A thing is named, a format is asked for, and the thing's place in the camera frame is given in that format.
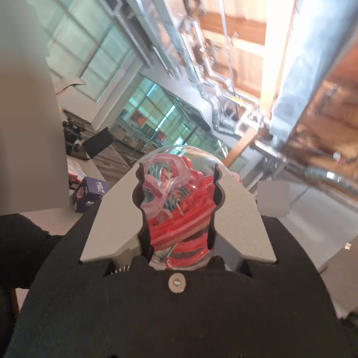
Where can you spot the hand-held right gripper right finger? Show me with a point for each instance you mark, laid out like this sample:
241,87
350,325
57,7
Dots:
243,223

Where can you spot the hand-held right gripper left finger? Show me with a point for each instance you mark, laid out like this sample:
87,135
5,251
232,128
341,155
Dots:
112,229

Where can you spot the clear maze ball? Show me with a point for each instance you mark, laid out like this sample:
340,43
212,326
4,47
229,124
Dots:
179,201

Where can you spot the person's left forearm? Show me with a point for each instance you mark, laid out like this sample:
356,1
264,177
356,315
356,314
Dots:
25,249

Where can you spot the dark blue toy box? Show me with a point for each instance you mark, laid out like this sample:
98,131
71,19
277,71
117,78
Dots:
88,194

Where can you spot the open black laptop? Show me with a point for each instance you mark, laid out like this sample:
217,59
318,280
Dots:
98,142

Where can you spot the black floor lamp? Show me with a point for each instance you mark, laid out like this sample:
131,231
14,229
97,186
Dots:
200,128

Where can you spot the silver round ventilation ducts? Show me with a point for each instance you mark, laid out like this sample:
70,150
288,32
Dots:
218,92

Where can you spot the wooden post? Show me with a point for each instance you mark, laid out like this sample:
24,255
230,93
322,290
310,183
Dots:
240,146

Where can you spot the rectangular metal air duct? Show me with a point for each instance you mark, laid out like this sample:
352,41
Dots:
296,84

